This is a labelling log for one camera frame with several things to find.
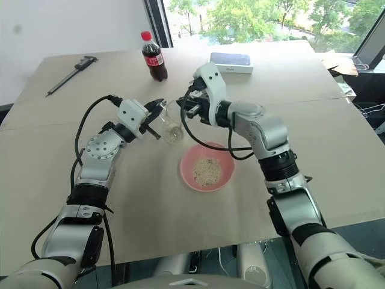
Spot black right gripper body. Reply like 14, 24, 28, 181
185, 76, 211, 123

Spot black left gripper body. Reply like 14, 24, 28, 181
138, 101, 160, 135

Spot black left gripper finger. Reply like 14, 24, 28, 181
152, 98, 166, 117
143, 125, 160, 140

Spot clear glass mug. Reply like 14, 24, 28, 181
161, 98, 185, 146

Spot pink bowl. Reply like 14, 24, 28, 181
179, 143, 236, 193

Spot loose oatmeal flakes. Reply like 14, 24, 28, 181
192, 157, 224, 186

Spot cola bottle with red cap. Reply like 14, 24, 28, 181
140, 31, 168, 82

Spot white phone box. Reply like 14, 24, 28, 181
207, 52, 255, 75

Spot brown cardboard sheet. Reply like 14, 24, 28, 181
0, 96, 385, 273

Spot black vernier caliper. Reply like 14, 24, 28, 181
45, 55, 99, 98

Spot grey cylinder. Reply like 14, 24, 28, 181
153, 254, 193, 276

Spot cardboard box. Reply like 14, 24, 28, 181
321, 50, 359, 76

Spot grey rounded robot torso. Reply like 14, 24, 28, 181
150, 273, 273, 289

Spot black side desk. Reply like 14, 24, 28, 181
341, 70, 385, 105

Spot white cylinder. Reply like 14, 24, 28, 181
237, 240, 273, 288

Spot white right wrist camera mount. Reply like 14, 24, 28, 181
192, 63, 227, 126

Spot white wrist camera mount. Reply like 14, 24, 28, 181
116, 99, 150, 140
192, 63, 227, 126

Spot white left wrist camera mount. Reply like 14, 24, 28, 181
116, 99, 150, 140

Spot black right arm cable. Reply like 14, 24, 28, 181
179, 89, 256, 160

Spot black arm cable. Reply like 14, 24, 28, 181
179, 89, 256, 160
31, 95, 126, 287

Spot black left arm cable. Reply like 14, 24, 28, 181
31, 95, 126, 287

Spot black window frame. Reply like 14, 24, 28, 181
143, 0, 174, 49

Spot white cable bundle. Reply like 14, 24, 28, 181
354, 102, 385, 135

